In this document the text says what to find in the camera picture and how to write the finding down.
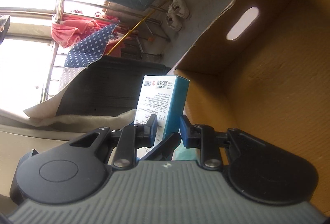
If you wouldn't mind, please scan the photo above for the navy star-patterned cloth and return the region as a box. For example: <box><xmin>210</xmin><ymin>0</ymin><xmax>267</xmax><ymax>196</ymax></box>
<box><xmin>64</xmin><ymin>24</ymin><xmax>117</xmax><ymax>68</ymax></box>

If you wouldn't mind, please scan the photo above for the teal and white carton box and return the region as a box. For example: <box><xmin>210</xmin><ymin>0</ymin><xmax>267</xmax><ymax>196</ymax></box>
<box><xmin>134</xmin><ymin>76</ymin><xmax>190</xmax><ymax>159</ymax></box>

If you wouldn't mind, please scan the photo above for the brown cardboard box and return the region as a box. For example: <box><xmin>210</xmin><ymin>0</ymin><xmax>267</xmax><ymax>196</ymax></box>
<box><xmin>175</xmin><ymin>0</ymin><xmax>329</xmax><ymax>214</ymax></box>

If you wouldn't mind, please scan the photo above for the black sofa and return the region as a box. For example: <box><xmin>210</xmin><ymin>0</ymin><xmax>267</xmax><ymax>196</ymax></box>
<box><xmin>56</xmin><ymin>56</ymin><xmax>170</xmax><ymax>116</ymax></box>

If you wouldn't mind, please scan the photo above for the pink hanging cloth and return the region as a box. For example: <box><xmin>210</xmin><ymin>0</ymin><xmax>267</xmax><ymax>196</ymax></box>
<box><xmin>51</xmin><ymin>11</ymin><xmax>129</xmax><ymax>57</ymax></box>

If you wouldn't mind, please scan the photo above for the pair of white shoes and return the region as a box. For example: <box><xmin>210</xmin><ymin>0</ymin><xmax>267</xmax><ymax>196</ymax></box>
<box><xmin>166</xmin><ymin>0</ymin><xmax>190</xmax><ymax>32</ymax></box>

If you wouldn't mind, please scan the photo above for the yellow stick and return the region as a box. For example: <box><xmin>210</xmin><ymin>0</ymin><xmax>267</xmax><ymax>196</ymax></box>
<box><xmin>104</xmin><ymin>9</ymin><xmax>156</xmax><ymax>56</ymax></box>

